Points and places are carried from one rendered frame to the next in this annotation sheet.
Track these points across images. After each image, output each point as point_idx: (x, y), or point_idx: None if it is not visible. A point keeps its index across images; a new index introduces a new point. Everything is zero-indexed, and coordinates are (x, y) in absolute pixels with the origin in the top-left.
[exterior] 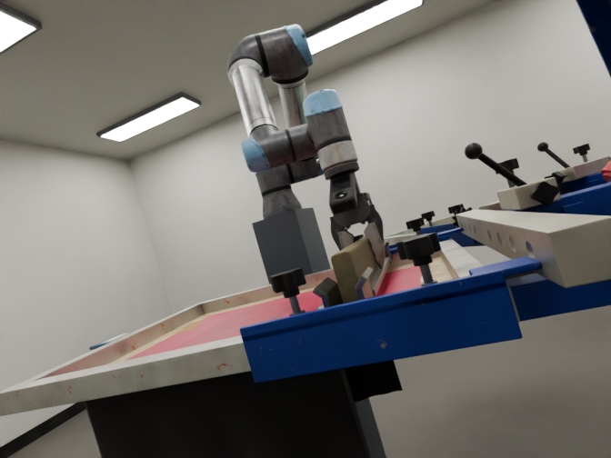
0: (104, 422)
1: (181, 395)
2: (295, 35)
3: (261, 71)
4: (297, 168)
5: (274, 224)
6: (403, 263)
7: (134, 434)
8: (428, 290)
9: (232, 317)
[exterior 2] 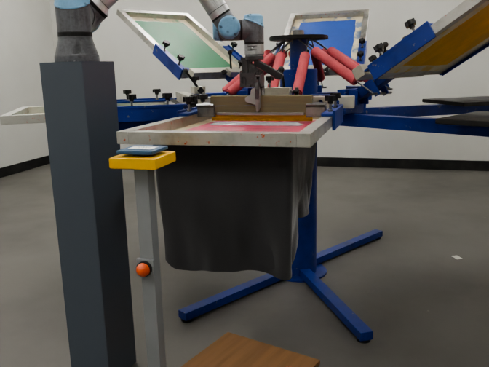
0: (295, 162)
1: None
2: None
3: None
4: (95, 21)
5: (99, 69)
6: (204, 119)
7: (297, 167)
8: (341, 106)
9: None
